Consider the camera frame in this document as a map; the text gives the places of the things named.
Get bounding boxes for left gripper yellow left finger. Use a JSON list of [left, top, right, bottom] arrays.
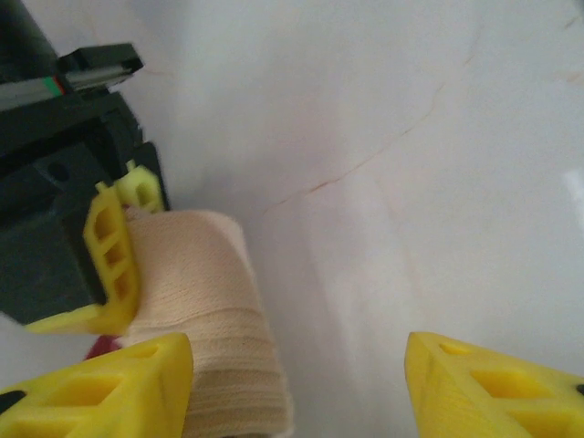
[[0, 331, 196, 438]]

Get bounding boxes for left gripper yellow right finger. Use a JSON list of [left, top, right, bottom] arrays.
[[404, 331, 584, 438]]

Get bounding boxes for beige sock with red toe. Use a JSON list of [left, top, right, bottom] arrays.
[[84, 208, 296, 438]]

